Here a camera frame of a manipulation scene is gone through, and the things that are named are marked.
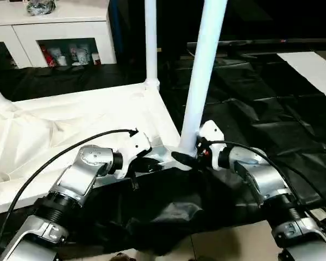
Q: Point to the white plastic table top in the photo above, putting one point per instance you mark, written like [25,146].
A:
[57,122]

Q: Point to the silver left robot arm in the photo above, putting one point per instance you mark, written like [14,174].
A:
[78,174]

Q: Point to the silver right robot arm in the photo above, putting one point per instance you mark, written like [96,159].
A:
[260,174]

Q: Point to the black work mat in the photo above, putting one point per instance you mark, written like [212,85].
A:
[260,108]

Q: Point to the dark robot foot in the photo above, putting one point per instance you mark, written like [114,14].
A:
[121,257]

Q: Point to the white jar behind glass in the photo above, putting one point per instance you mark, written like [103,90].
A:
[95,59]

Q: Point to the long black bar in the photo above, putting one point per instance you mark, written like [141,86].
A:
[260,43]

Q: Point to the white bottle behind glass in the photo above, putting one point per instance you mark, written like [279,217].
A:
[62,60]

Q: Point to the flat white sheet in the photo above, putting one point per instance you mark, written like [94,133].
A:
[312,73]

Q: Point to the red packet behind glass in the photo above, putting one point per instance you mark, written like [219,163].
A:
[47,57]

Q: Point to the white glass-door cabinet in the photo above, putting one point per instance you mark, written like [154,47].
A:
[57,32]

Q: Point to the patterned bowl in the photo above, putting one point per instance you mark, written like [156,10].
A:
[40,6]

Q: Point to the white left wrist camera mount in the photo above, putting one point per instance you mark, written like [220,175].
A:
[135,146]

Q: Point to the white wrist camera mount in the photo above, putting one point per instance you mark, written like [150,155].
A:
[213,133]
[135,146]

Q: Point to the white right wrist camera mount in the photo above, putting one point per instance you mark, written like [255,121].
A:
[213,133]

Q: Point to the dark blue upright post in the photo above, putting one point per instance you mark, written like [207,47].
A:
[115,30]

